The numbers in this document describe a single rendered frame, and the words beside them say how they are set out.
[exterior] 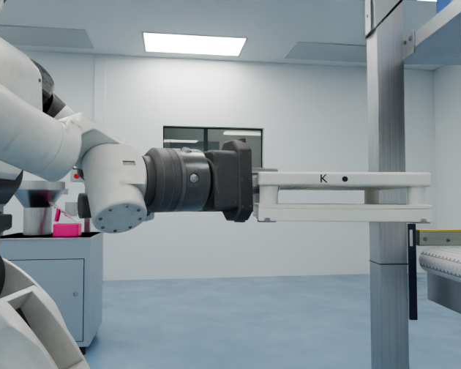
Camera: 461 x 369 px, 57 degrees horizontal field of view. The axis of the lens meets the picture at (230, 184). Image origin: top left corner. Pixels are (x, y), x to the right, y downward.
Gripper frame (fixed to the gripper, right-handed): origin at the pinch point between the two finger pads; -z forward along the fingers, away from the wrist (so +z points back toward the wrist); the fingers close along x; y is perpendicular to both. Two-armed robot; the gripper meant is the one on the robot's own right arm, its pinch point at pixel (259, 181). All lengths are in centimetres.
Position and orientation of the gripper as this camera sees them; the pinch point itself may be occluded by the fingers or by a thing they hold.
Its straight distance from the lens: 66.7
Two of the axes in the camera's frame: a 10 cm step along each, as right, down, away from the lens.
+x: 0.3, 10.0, -0.5
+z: -8.6, 0.0, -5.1
